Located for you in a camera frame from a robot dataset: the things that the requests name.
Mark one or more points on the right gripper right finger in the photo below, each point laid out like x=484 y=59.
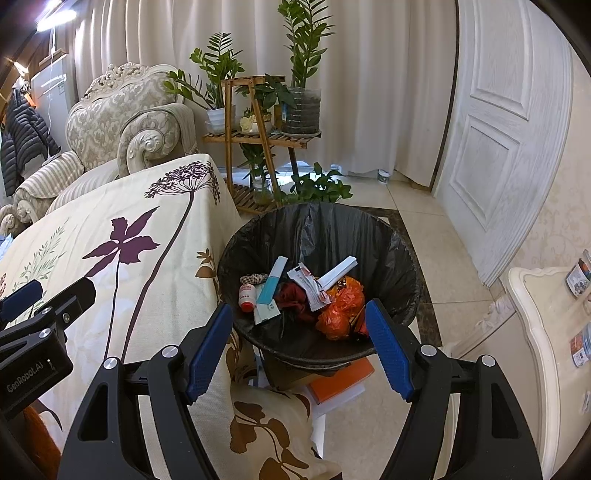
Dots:
x=492 y=439

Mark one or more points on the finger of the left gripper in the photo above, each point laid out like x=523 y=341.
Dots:
x=20 y=300
x=61 y=311

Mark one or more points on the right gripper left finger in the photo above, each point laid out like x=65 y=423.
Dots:
x=106 y=438

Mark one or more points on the orange plastic bag ball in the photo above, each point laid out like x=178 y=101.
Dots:
x=346 y=313

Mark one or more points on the small white yogurt bottle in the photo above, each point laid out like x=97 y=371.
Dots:
x=247 y=297

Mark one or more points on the white teal paper box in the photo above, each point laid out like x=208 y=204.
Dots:
x=272 y=281

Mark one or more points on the checkered twine bundle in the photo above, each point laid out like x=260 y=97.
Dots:
x=253 y=279

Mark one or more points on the white red snack packet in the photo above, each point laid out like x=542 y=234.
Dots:
x=317 y=297

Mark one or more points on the white green tube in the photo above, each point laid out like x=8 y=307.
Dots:
x=335 y=274

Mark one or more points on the dark red scrunchie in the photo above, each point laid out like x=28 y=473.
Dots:
x=291 y=299

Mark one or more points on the orange book under bin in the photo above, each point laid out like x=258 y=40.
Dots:
x=327 y=388

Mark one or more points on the floral cream tablecloth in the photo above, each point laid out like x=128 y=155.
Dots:
x=150 y=242

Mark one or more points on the cream side table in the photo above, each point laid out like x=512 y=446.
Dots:
x=553 y=392

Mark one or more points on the black puffer jacket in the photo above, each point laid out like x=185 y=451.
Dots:
x=24 y=136

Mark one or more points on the ornate cream armchair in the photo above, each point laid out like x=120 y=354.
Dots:
x=129 y=119

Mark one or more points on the low green floor plant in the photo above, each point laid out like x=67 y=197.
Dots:
x=317 y=186

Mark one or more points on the white air conditioner unit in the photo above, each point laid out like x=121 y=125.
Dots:
x=54 y=93

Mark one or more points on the wooden plant stand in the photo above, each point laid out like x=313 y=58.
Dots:
x=244 y=196

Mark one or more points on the small yellow flower pot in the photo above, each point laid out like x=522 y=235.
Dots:
x=248 y=125

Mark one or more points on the white curtain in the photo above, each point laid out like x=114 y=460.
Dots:
x=385 y=78

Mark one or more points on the plant in white pot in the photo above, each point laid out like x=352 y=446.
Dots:
x=218 y=61

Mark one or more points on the tall plant in dark pot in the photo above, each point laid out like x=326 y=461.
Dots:
x=307 y=24

